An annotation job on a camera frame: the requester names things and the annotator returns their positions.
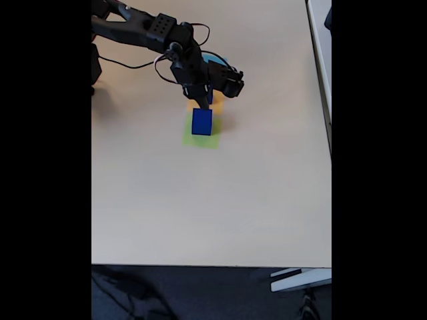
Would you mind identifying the large blue cube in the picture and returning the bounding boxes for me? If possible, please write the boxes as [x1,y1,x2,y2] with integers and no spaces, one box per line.
[191,108,214,137]

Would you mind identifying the white side table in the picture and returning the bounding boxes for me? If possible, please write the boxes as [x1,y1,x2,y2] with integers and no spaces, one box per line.
[306,0,332,157]

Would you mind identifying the black motor cable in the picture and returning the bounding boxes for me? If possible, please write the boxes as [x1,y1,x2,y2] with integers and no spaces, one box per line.
[189,22,236,73]

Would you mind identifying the white table foot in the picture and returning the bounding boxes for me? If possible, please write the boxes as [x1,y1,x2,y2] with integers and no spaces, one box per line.
[270,267,332,293]

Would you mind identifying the green paper square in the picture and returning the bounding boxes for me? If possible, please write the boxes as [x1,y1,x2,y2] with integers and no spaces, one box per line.
[181,115,223,150]

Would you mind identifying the thin black camera cable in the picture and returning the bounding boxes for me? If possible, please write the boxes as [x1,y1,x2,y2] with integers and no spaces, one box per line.
[99,55,177,85]

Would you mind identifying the orange paper square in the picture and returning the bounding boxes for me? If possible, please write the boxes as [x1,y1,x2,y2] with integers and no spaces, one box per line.
[185,93,225,116]

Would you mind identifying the black stand leg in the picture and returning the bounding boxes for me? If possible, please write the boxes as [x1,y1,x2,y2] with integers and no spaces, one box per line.
[296,288,323,320]

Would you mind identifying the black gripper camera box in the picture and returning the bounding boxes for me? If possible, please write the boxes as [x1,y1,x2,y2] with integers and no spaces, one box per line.
[181,83,213,100]

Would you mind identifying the blue paper square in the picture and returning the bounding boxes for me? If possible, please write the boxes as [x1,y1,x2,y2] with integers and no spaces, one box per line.
[201,53,230,66]

